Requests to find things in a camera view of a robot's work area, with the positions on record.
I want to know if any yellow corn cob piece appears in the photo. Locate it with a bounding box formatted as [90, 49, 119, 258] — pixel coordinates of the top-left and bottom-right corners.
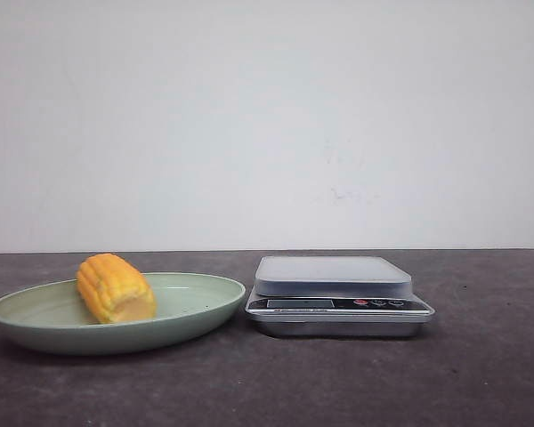
[76, 254, 157, 324]

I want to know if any silver digital kitchen scale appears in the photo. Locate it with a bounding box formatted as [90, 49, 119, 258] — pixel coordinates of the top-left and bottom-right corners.
[246, 255, 435, 337]

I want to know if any light green plate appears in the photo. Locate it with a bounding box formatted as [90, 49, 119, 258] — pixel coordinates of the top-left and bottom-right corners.
[0, 272, 246, 356]

